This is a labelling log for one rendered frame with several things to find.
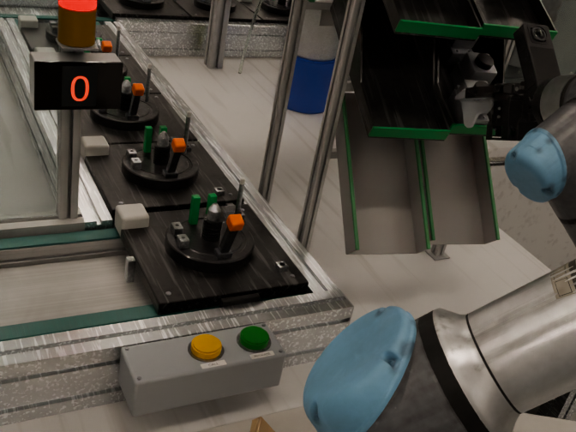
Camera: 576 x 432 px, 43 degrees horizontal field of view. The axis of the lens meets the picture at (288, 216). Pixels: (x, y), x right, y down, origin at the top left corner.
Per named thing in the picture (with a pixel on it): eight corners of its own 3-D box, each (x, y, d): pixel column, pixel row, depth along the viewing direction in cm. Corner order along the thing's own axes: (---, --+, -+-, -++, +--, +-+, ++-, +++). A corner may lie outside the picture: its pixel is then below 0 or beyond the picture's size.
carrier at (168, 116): (196, 148, 150) (204, 91, 143) (78, 153, 139) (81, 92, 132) (161, 101, 167) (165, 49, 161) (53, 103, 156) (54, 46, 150)
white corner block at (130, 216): (148, 237, 118) (150, 216, 116) (121, 240, 116) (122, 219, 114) (140, 222, 122) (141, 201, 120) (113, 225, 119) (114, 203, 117)
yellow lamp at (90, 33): (99, 48, 100) (100, 13, 98) (61, 47, 98) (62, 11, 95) (90, 36, 104) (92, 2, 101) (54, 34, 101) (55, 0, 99)
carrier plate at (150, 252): (307, 292, 113) (309, 281, 112) (158, 315, 102) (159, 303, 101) (246, 213, 130) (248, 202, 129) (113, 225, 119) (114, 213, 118)
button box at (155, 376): (279, 386, 101) (287, 352, 98) (131, 418, 91) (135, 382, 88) (259, 353, 106) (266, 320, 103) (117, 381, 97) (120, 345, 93)
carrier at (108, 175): (243, 208, 132) (253, 147, 125) (111, 220, 120) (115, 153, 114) (197, 149, 149) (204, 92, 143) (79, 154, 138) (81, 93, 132)
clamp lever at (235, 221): (231, 254, 110) (245, 223, 104) (219, 255, 109) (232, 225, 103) (225, 236, 112) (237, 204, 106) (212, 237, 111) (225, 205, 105)
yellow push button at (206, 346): (225, 362, 96) (226, 350, 95) (195, 367, 94) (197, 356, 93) (213, 342, 99) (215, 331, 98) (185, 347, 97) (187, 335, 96)
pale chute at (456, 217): (485, 244, 128) (500, 239, 124) (419, 245, 124) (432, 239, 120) (465, 95, 134) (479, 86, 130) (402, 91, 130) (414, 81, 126)
